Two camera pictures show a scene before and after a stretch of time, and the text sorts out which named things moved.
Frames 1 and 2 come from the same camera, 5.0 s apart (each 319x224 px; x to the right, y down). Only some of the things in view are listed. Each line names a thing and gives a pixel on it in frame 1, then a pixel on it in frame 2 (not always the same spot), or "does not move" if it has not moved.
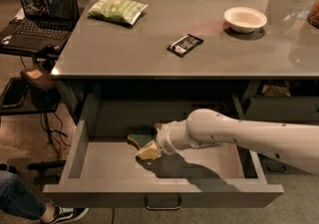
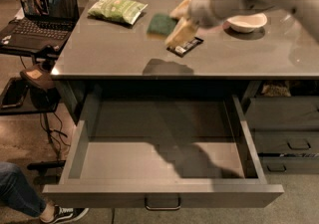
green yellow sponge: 140,140 -> 160,24
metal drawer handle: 163,207 does not move
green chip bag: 116,9 does not move
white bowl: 244,19 does not move
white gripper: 163,137 -> 206,6
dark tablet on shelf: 15,93 does not move
